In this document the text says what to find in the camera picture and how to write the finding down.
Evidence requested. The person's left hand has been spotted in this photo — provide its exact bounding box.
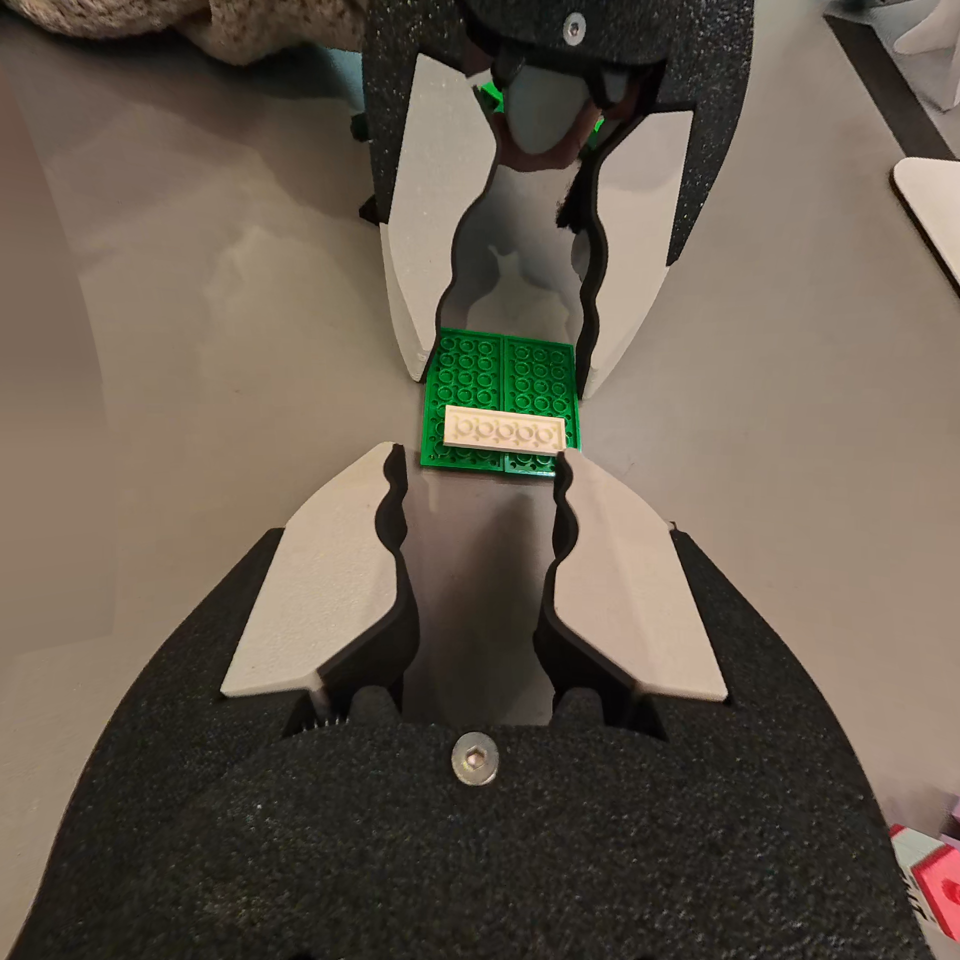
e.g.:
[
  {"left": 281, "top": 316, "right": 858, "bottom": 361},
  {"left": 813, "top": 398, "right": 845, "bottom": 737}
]
[{"left": 495, "top": 120, "right": 601, "bottom": 174}]

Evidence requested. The red and grey cube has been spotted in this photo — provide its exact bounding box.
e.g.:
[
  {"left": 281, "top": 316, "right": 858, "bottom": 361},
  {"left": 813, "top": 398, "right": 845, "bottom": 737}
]
[{"left": 888, "top": 821, "right": 960, "bottom": 948}]

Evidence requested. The white and wooden book stand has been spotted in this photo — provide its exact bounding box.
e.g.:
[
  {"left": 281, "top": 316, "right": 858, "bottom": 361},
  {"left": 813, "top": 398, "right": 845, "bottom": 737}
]
[{"left": 891, "top": 157, "right": 960, "bottom": 295}]

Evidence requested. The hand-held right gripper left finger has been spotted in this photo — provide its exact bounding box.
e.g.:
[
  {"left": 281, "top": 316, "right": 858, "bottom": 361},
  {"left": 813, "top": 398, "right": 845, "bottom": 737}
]
[{"left": 219, "top": 442, "right": 419, "bottom": 700}]

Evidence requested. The person's left forearm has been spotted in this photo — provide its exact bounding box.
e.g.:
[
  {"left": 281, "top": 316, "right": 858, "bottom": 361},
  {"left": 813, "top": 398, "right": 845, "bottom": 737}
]
[{"left": 0, "top": 0, "right": 369, "bottom": 67}]

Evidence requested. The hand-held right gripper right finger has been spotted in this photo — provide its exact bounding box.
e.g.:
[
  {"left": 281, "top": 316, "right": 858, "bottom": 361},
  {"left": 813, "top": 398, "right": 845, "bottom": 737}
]
[{"left": 534, "top": 448, "right": 730, "bottom": 704}]

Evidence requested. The green lego plate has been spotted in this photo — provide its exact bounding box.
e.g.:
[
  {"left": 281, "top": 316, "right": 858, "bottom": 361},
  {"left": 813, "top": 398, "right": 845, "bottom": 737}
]
[
  {"left": 501, "top": 335, "right": 585, "bottom": 480},
  {"left": 418, "top": 327, "right": 506, "bottom": 472}
]

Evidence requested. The white lego plate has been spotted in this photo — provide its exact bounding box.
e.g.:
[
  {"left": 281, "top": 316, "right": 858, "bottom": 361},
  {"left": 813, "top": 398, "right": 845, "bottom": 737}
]
[{"left": 442, "top": 405, "right": 568, "bottom": 456}]

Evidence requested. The white plastic object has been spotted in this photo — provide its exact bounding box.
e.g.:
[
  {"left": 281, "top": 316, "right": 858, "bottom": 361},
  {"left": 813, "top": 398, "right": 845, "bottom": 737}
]
[{"left": 894, "top": 0, "right": 960, "bottom": 114}]

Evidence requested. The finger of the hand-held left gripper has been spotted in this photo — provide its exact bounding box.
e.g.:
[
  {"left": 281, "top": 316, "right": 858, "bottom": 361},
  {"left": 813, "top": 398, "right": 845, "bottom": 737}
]
[
  {"left": 378, "top": 52, "right": 502, "bottom": 385},
  {"left": 555, "top": 105, "right": 697, "bottom": 400}
]

